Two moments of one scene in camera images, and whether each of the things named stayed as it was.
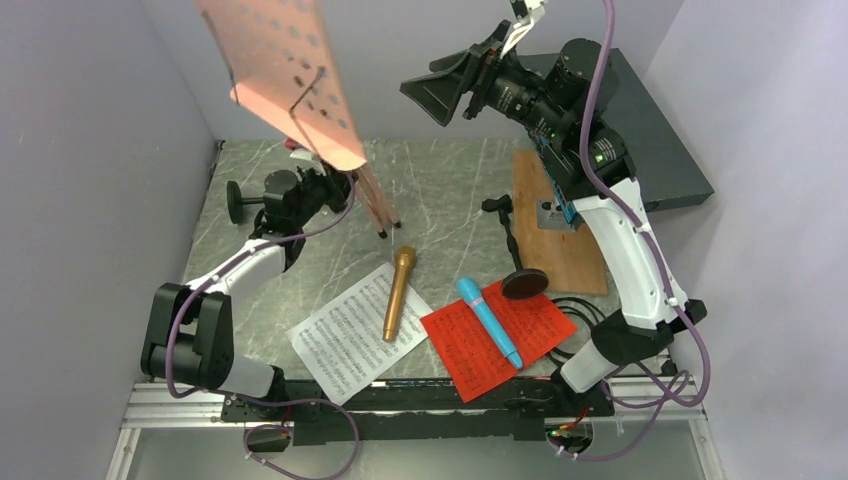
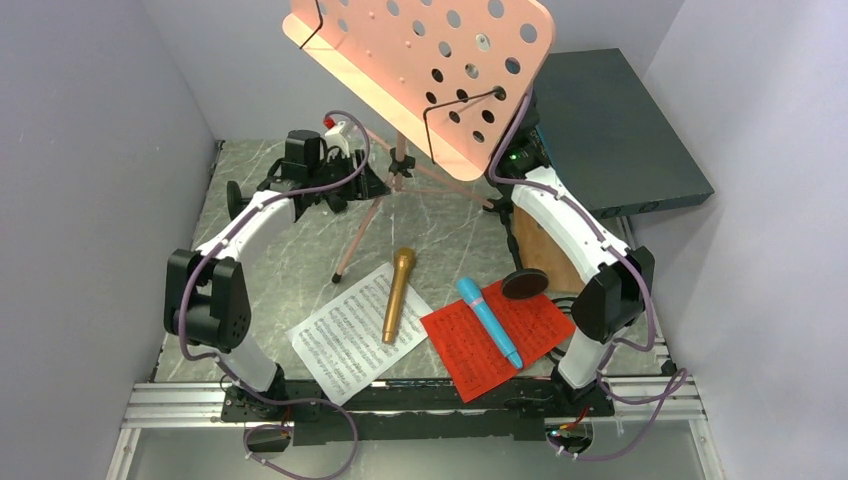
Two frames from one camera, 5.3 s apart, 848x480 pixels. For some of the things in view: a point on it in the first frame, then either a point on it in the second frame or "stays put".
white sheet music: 342,343 stays put
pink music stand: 283,62 to 453,74
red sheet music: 532,328 stays put
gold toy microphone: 405,258 stays put
